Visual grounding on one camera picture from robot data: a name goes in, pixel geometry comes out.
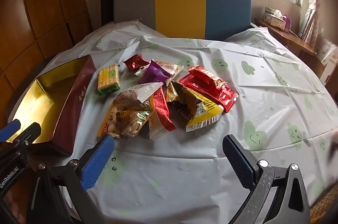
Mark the green yellow cracker packet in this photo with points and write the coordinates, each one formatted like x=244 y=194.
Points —
x=108 y=78

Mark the dark red foil candy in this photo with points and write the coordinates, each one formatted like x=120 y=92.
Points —
x=135 y=61

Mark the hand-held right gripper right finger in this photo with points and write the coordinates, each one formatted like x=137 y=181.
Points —
x=237 y=160

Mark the black upright panel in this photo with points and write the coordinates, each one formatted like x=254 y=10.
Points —
x=108 y=2

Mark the small purple box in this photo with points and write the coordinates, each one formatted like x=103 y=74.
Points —
x=288 y=24

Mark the purple snack packet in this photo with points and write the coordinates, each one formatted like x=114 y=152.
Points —
x=154 y=74

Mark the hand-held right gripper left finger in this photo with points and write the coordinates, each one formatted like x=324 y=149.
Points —
x=97 y=160

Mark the clear pumpkin seed packet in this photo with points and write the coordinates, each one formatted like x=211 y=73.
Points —
x=124 y=118

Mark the clear brown pastry packet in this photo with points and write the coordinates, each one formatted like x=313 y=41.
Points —
x=171 y=68

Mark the white printed snack packet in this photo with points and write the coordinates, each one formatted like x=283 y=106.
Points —
x=144 y=90

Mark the woven straw mat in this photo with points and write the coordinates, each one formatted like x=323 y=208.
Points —
x=323 y=205

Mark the wooden bedside table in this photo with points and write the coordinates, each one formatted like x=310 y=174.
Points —
x=290 y=39

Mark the large red snack packet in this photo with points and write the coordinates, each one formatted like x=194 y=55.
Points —
x=206 y=86

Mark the gold foil snack packet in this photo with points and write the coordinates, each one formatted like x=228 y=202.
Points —
x=171 y=92

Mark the yellow black seed packet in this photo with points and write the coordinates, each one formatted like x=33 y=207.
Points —
x=203 y=107

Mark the grey yellow blue headboard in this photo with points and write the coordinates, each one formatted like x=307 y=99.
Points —
x=179 y=7

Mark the red white snack packet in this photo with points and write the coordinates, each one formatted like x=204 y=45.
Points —
x=159 y=107

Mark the white printed box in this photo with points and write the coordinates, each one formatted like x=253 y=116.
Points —
x=327 y=55

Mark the wooden wardrobe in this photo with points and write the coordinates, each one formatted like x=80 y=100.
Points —
x=39 y=2

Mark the small white green box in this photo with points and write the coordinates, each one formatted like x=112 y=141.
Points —
x=269 y=11

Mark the patterned tissue box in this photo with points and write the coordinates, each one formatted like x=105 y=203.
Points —
x=274 y=22

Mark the dark red gold-lined box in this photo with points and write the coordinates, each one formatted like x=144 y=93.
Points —
x=76 y=97

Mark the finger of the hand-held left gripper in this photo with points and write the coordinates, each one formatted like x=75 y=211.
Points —
x=27 y=134
x=10 y=129

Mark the white cloud-print plastic sheet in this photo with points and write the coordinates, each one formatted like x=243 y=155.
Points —
x=184 y=160

